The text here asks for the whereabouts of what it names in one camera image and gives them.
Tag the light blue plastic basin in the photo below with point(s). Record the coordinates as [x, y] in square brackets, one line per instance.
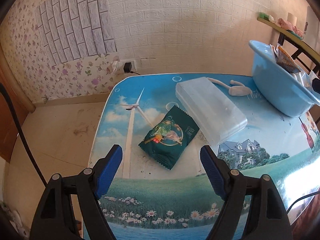
[280, 88]

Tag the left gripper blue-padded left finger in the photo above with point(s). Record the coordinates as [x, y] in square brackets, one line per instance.
[54, 217]

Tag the pink cloth on table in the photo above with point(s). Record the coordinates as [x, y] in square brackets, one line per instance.
[289, 26]

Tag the green snack packet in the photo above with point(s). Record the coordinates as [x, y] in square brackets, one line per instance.
[168, 139]

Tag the black wall charger plug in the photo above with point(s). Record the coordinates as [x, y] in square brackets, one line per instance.
[128, 68]

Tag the white plastic hook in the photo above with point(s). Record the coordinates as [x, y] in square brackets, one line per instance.
[235, 89]

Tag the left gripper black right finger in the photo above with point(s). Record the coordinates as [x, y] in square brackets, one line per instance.
[267, 217]

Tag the clear plastic storage box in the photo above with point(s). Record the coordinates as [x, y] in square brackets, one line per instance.
[216, 115]

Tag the wooden side table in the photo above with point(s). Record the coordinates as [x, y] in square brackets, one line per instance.
[301, 46]

